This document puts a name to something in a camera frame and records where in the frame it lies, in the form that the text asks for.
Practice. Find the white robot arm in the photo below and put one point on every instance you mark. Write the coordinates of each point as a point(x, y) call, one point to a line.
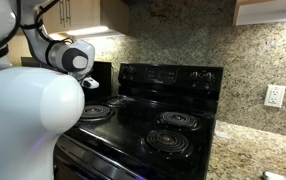
point(37, 105)

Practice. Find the black electric stove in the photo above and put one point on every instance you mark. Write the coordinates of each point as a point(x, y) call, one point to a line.
point(159, 126)

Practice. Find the black microwave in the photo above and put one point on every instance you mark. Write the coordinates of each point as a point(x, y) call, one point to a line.
point(101, 72)

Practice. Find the white upper cabinet right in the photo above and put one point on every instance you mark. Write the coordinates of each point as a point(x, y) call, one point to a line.
point(259, 11)

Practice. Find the white towel on counter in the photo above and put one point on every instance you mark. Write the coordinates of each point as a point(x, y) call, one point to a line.
point(272, 176)

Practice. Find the white wall outlet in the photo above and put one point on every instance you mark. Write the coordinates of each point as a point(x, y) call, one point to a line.
point(274, 96)

